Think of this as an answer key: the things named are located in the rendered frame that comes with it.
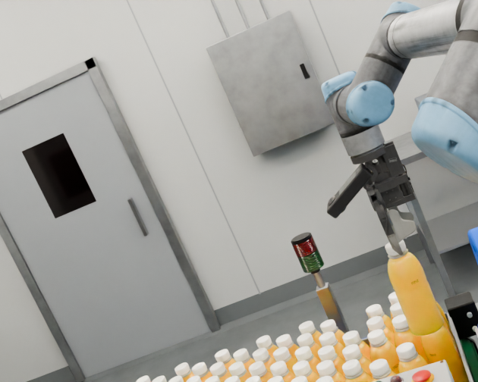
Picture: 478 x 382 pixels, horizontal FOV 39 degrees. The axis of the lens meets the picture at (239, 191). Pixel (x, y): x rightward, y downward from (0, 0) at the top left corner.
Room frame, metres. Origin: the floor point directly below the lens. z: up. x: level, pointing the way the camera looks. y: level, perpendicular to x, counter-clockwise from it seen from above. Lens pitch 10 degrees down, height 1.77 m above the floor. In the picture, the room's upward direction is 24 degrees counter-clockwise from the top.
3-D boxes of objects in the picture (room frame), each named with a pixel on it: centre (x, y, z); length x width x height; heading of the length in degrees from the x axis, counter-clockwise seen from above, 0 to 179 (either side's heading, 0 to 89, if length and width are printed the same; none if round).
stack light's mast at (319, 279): (1.86, -0.11, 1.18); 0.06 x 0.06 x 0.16
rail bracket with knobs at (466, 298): (1.62, -0.40, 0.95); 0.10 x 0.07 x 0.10; 166
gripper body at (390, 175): (1.28, -0.27, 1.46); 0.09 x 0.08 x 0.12; 76
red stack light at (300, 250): (1.86, -0.11, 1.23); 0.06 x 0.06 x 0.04
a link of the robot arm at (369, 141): (1.29, -0.26, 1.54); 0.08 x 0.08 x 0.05
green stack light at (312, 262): (1.86, -0.11, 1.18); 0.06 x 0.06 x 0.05
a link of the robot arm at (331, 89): (1.28, -0.26, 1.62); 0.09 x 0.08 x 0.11; 4
